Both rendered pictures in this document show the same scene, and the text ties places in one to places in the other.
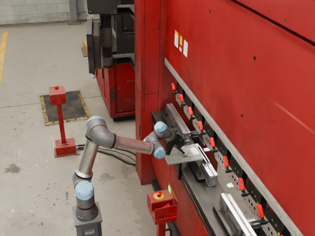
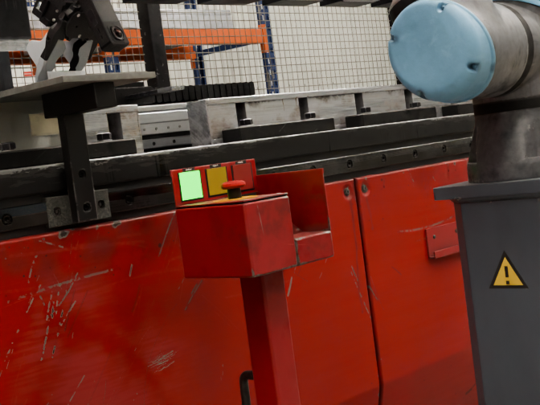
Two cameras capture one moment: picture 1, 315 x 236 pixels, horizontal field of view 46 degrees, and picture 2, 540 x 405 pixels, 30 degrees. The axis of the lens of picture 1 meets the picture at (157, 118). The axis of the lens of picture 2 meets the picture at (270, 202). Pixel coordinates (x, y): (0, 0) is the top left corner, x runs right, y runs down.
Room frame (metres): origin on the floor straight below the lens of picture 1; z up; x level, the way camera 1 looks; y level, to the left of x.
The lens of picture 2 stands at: (2.72, 1.41, 0.85)
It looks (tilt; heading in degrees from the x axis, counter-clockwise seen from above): 3 degrees down; 240
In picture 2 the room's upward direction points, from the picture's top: 8 degrees counter-clockwise
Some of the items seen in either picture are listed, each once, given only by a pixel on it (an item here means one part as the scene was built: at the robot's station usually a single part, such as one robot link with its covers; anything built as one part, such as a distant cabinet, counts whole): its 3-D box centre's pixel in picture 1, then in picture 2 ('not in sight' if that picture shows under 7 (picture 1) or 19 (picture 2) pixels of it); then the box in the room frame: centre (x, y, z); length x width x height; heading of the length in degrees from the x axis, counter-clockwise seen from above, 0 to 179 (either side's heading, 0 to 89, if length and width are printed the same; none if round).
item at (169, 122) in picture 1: (168, 122); not in sight; (2.77, -0.10, 0.89); 0.30 x 0.05 x 0.03; 16
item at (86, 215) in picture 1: (86, 207); (523, 137); (1.78, 0.45, 0.82); 0.15 x 0.15 x 0.10
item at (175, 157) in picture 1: (181, 154); (62, 87); (2.17, -0.18, 1.00); 0.26 x 0.18 x 0.01; 106
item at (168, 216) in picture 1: (161, 203); (253, 214); (1.92, -0.05, 0.75); 0.20 x 0.16 x 0.18; 17
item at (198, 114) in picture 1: (202, 119); not in sight; (2.23, -0.31, 1.26); 0.15 x 0.09 x 0.17; 16
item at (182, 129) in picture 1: (177, 121); not in sight; (2.74, -0.17, 0.92); 0.50 x 0.06 x 0.10; 16
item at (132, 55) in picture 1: (128, 64); not in sight; (3.38, 0.30, 1.17); 0.40 x 0.24 x 0.07; 16
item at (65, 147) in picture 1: (61, 121); not in sight; (3.52, 1.07, 0.41); 0.25 x 0.20 x 0.83; 106
